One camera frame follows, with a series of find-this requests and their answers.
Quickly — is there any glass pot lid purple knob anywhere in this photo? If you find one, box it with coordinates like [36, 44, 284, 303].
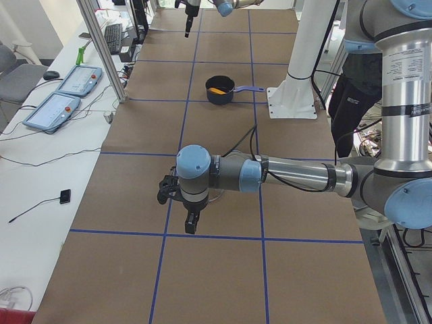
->
[209, 188, 225, 203]

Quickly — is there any aluminium frame post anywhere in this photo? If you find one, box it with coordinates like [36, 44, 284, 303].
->
[76, 0, 126, 103]

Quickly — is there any small black device on table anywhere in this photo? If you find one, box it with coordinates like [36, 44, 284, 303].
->
[59, 189, 72, 205]

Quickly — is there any white camera mast with base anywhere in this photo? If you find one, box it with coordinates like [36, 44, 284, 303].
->
[267, 0, 340, 119]

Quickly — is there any lower blue teach pendant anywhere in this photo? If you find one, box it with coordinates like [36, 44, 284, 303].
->
[23, 92, 81, 134]

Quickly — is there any dark blue saucepan purple handle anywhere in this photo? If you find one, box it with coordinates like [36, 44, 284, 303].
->
[205, 75, 266, 105]

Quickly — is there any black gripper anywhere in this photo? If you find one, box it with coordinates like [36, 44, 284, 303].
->
[184, 0, 200, 38]
[180, 189, 209, 234]

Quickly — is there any black keyboard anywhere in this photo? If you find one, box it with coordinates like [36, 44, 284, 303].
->
[104, 24, 123, 55]

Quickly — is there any upper blue teach pendant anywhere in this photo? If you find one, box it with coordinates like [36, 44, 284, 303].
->
[57, 65, 103, 98]

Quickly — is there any person in black clothes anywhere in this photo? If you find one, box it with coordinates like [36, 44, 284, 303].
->
[328, 53, 382, 157]

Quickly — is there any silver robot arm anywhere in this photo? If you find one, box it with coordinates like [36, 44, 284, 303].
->
[174, 0, 263, 38]
[173, 1, 431, 234]

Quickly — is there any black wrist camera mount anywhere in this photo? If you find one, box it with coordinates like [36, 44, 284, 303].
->
[157, 175, 183, 205]

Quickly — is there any yellow plastic corn cob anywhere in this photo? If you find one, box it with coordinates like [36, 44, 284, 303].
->
[208, 87, 226, 95]

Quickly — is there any blue teach pendant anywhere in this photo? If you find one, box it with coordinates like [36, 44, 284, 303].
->
[57, 65, 103, 98]
[23, 92, 81, 134]

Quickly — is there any black computer mouse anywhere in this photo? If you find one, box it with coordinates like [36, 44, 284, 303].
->
[43, 70, 60, 81]

